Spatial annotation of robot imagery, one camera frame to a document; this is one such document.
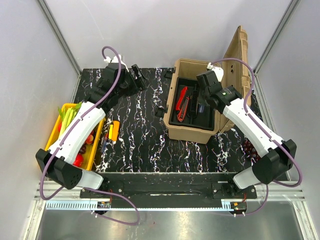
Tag black tool box tray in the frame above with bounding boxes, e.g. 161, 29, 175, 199
169, 77, 215, 131

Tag tan plastic tool box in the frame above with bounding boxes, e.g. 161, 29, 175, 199
163, 26, 251, 144

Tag red handled pliers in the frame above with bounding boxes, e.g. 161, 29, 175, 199
177, 97, 190, 123

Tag yellow utility knife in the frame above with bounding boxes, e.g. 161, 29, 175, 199
111, 120, 120, 142

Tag yellow handled screwdriver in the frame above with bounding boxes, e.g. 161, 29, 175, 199
108, 124, 114, 139

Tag small blue red screwdriver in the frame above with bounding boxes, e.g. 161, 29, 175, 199
100, 132, 109, 153

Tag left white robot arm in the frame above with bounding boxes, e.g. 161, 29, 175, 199
35, 63, 148, 198

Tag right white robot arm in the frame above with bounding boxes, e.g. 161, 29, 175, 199
196, 67, 297, 198

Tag black marble pattern mat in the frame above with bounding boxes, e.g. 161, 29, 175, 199
92, 68, 258, 173

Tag green white leek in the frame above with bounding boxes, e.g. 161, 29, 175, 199
58, 102, 82, 136

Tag dark purple grape bunch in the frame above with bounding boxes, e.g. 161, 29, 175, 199
243, 139, 260, 161

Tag red cherry cluster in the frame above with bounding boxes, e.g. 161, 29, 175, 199
78, 130, 95, 155

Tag yellow plastic bin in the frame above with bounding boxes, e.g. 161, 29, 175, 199
36, 101, 106, 171

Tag red apple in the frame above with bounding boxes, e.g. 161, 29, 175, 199
73, 153, 84, 168

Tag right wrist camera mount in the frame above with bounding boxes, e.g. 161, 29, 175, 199
206, 62, 224, 82

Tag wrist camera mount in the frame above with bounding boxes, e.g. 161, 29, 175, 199
103, 54, 129, 71
206, 62, 224, 82

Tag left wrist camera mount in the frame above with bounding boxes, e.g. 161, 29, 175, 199
103, 54, 129, 71

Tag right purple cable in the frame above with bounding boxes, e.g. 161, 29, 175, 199
212, 58, 304, 217

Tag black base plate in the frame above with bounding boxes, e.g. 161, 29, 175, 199
79, 172, 258, 210

